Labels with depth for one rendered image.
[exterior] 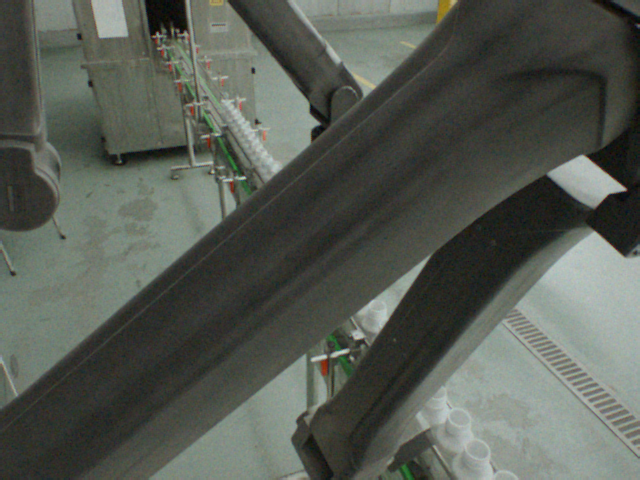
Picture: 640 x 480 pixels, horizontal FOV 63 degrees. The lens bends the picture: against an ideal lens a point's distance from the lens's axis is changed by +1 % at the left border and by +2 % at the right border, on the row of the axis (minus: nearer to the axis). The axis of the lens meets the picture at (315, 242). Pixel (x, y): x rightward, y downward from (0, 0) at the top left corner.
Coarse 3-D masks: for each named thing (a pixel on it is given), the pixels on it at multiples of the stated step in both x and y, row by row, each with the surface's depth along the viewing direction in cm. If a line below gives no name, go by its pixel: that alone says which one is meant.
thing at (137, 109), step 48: (144, 0) 391; (192, 0) 406; (96, 48) 400; (144, 48) 411; (240, 48) 436; (96, 96) 418; (144, 96) 429; (240, 96) 456; (144, 144) 448; (192, 144) 465
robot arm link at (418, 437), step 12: (312, 408) 49; (300, 420) 49; (420, 420) 52; (408, 432) 51; (420, 432) 51; (408, 444) 53; (420, 444) 53; (432, 444) 54; (396, 456) 52; (408, 456) 53; (396, 468) 53
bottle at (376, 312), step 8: (368, 304) 105; (376, 304) 107; (384, 304) 106; (368, 312) 105; (376, 312) 104; (384, 312) 104; (368, 320) 106; (376, 320) 105; (368, 328) 106; (376, 328) 105; (368, 336) 106
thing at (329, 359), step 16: (192, 80) 286; (208, 80) 289; (192, 112) 250; (208, 112) 252; (224, 128) 212; (208, 144) 214; (224, 144) 215; (224, 176) 223; (352, 336) 105; (336, 352) 105; (352, 352) 106; (352, 368) 108
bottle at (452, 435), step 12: (456, 408) 83; (456, 420) 84; (468, 420) 82; (444, 432) 83; (456, 432) 81; (468, 432) 82; (444, 444) 83; (456, 444) 82; (432, 456) 88; (444, 456) 83; (432, 468) 88
